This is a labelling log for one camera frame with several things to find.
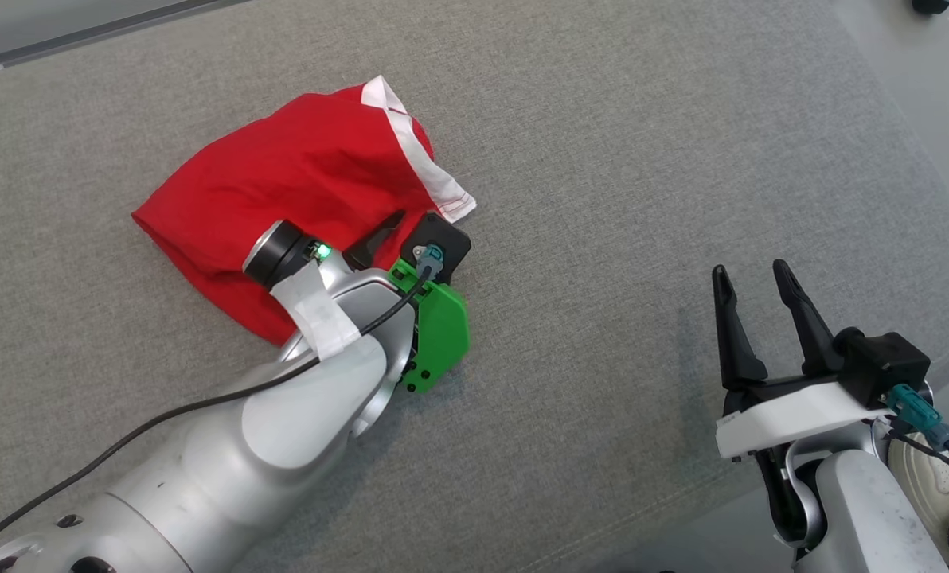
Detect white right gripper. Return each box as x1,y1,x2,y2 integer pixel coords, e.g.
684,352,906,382
711,259,893,461

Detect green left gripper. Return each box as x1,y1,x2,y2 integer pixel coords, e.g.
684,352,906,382
342,209,471,395

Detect red shorts with white trim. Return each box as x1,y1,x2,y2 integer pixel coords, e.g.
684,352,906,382
131,76,477,347

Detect white tape strip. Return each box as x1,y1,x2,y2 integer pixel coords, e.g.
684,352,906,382
270,263,364,361

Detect cream patterned round object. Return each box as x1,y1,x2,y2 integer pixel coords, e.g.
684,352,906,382
888,434,949,542

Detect teal plug on right camera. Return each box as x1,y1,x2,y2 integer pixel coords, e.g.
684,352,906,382
881,384,949,450

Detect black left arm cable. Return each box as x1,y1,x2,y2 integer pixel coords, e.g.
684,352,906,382
0,267,435,562

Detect grey floor rail strip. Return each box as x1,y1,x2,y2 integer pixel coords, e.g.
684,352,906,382
0,0,228,79

